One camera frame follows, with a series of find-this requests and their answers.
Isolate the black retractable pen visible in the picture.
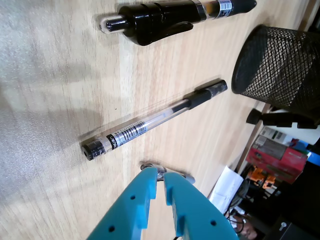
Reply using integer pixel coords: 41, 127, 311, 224
98, 0, 258, 47

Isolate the white paper sheet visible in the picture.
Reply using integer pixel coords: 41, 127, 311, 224
208, 164, 245, 216

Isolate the orange black tool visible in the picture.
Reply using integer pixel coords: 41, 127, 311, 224
249, 165, 276, 191

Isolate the black clamp stand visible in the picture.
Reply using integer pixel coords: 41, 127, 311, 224
246, 107, 320, 130

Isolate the blue box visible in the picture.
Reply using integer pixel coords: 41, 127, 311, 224
306, 149, 320, 165

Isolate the red cardboard box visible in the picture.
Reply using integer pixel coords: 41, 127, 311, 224
245, 146, 309, 185

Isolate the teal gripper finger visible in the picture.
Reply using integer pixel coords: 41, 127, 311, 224
163, 171, 241, 240
86, 166, 158, 240

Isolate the black mesh pen holder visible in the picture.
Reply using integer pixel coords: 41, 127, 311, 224
231, 24, 320, 113

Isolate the black box white logo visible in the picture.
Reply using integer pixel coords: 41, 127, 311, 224
264, 216, 320, 240

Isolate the clear stick pen black cap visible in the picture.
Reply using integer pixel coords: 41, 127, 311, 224
80, 79, 228, 161

